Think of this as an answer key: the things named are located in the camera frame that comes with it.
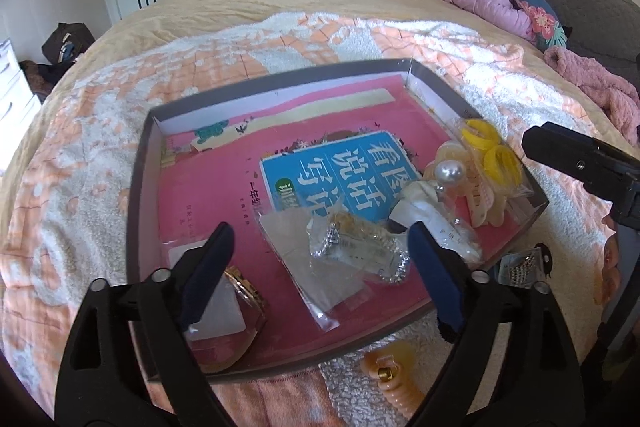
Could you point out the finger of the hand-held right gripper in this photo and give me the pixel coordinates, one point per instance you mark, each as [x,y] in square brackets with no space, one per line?
[570,154]

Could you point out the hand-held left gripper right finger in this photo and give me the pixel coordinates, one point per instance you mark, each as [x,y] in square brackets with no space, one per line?
[437,279]

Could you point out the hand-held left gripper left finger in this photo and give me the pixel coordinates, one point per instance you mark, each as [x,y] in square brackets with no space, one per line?
[205,279]

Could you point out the white hair clip packet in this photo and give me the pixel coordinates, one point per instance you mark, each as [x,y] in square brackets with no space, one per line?
[425,207]

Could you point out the pearl hair clip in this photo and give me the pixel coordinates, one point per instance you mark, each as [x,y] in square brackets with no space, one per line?
[447,173]

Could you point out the grey cardboard box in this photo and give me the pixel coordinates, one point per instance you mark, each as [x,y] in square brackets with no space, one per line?
[142,187]

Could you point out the person's right hand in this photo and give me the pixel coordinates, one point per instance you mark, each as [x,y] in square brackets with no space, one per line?
[610,262]

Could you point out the white earring card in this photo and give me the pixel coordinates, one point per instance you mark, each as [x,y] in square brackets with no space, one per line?
[227,314]

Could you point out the pink fleece throw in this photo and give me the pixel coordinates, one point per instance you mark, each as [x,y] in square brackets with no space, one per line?
[595,82]

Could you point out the small packet of hairpins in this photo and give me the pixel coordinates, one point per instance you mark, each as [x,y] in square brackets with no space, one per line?
[520,269]

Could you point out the beige hair claw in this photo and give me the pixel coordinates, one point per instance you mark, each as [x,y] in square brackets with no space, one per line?
[482,209]

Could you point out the pink book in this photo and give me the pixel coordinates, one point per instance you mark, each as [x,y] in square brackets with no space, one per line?
[215,177]

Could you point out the orange white fleece blanket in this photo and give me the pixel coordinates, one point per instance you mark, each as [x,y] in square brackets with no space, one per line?
[100,132]

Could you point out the dark cloth pile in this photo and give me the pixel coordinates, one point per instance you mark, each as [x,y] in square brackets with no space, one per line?
[42,79]

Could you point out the white drawer dresser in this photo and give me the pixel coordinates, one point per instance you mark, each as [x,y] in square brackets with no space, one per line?
[15,102]

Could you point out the dark floor bag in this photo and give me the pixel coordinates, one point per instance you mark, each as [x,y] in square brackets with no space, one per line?
[67,42]

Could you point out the beige bed sheet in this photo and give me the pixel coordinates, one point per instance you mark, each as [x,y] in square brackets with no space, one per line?
[250,4]

